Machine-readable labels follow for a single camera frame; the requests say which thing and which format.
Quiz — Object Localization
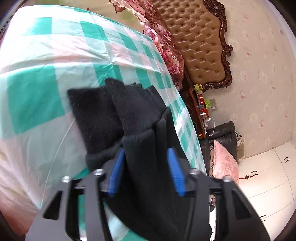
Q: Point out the black pants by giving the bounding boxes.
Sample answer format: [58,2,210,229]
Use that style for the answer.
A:
[67,78,200,240]

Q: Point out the white wardrobe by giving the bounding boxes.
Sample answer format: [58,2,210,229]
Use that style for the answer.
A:
[239,142,295,240]

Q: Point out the pink floral pillow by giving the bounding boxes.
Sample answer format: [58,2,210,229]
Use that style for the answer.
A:
[212,140,239,184]

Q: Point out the black leather chair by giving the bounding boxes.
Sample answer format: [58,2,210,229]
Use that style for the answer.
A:
[199,121,237,174]

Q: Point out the items on nightstand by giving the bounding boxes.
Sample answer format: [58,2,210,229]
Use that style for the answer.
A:
[194,84,210,121]

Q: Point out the dark wooden nightstand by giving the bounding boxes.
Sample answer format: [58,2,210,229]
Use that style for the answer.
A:
[180,86,206,139]

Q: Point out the teal checkered cloth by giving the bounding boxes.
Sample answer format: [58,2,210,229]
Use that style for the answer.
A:
[1,5,205,237]

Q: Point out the tufted tan headboard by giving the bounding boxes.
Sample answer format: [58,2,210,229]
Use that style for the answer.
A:
[152,0,233,91]

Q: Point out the floral quilt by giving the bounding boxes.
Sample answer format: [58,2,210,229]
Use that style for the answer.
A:
[110,1,185,91]

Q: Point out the white cable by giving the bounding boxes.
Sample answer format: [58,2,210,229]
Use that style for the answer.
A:
[205,116,216,137]

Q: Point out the wall socket plate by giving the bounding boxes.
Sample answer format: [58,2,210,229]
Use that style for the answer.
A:
[209,98,218,111]

